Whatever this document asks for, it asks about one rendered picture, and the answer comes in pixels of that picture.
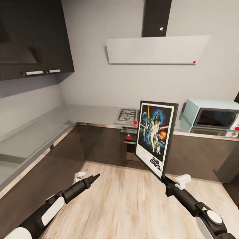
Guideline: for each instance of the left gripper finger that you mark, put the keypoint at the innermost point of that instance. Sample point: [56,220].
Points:
[93,178]

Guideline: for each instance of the poster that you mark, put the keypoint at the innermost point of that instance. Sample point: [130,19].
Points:
[155,130]

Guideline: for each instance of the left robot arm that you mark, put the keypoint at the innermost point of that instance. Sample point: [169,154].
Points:
[36,223]

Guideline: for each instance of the cabinet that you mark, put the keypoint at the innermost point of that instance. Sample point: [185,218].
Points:
[33,39]

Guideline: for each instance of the oven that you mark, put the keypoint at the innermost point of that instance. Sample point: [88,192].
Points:
[128,141]

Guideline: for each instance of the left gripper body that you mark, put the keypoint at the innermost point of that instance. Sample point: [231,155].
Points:
[80,186]

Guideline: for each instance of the burner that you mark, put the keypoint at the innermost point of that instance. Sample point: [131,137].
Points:
[130,117]

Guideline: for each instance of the range hood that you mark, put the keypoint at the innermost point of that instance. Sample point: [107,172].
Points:
[154,46]

